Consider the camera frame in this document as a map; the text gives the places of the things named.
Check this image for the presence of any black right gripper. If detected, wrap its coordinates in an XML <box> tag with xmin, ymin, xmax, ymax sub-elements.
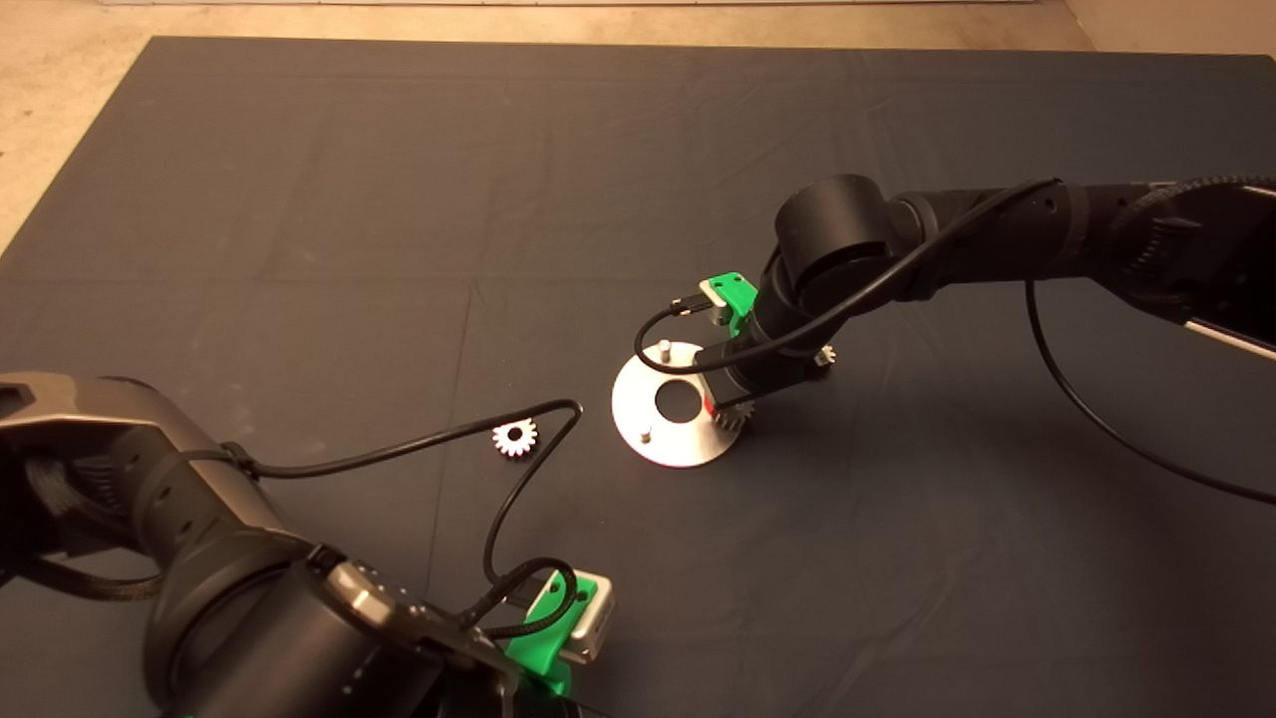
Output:
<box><xmin>696</xmin><ymin>319</ymin><xmax>828</xmax><ymax>418</ymax></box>

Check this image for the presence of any round metal carrier plate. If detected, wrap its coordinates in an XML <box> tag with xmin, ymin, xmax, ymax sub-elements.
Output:
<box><xmin>611</xmin><ymin>341</ymin><xmax>744</xmax><ymax>469</ymax></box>

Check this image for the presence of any dark grey table cloth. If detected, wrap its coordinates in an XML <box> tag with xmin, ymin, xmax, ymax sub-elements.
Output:
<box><xmin>0</xmin><ymin>38</ymin><xmax>1276</xmax><ymax>718</ymax></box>

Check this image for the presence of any black camera cable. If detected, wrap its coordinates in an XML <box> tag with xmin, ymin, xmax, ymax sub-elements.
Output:
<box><xmin>219</xmin><ymin>399</ymin><xmax>585</xmax><ymax>639</ymax></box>
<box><xmin>634</xmin><ymin>178</ymin><xmax>1276</xmax><ymax>505</ymax></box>

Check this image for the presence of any bright green camera mount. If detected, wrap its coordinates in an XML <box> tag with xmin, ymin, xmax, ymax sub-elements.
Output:
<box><xmin>505</xmin><ymin>573</ymin><xmax>599</xmax><ymax>697</ymax></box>
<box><xmin>716</xmin><ymin>271</ymin><xmax>761</xmax><ymax>338</ymax></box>

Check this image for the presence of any black braided sleeve cable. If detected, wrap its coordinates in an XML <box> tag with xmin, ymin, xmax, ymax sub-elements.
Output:
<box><xmin>20</xmin><ymin>558</ymin><xmax>165</xmax><ymax>602</ymax></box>

